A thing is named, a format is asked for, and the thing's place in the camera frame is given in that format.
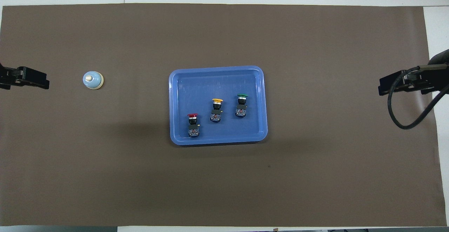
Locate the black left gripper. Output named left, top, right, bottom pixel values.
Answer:
left=0, top=63, right=50, bottom=90

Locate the light blue desk bell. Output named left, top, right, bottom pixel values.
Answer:
left=83, top=71, right=104, bottom=90

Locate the yellow push button switch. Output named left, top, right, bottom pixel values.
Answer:
left=210, top=98, right=224, bottom=123

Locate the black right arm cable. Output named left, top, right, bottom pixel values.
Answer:
left=387, top=64, right=449, bottom=130

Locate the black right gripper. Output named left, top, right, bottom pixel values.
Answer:
left=378, top=49, right=449, bottom=96

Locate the green push button switch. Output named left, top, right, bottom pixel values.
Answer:
left=235, top=94, right=249, bottom=118

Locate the blue plastic tray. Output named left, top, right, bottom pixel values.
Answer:
left=169, top=66, right=268, bottom=146

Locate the red push button switch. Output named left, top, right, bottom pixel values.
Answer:
left=187, top=113, right=201, bottom=137

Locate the brown table mat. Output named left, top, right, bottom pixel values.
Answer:
left=0, top=3, right=448, bottom=227

